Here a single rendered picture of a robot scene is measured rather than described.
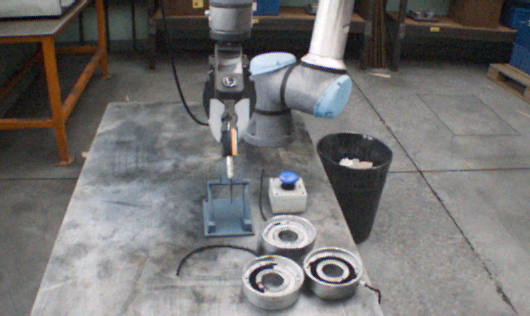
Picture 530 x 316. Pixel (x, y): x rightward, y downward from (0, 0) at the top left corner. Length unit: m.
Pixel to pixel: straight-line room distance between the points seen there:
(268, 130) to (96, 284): 0.63
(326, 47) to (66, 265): 0.76
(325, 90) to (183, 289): 0.59
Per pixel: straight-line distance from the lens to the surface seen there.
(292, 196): 1.06
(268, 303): 0.84
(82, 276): 0.95
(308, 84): 1.22
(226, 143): 0.92
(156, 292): 0.90
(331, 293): 0.87
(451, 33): 4.77
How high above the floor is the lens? 1.42
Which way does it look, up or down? 29 degrees down
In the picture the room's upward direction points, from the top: 3 degrees clockwise
